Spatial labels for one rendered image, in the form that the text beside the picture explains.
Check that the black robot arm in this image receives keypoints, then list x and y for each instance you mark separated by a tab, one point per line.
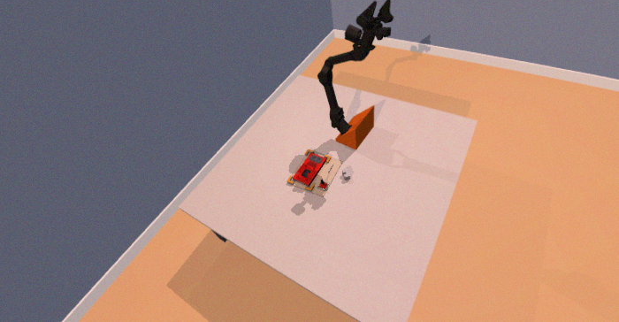
359	53

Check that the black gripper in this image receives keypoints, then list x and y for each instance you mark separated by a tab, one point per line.
368	22

